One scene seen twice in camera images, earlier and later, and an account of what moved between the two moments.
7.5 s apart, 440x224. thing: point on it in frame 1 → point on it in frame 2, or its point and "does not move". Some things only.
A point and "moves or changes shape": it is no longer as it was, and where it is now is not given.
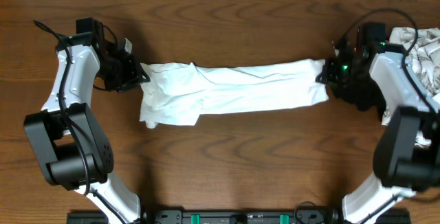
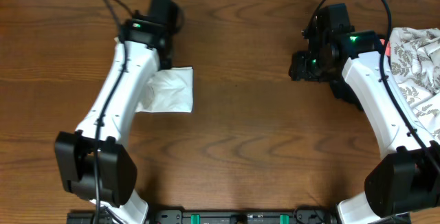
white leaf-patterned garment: (423, 46) does not move
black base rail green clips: (232, 217) does not move
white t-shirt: (177, 93) moves or changes shape
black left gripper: (133, 75) → (166, 64)
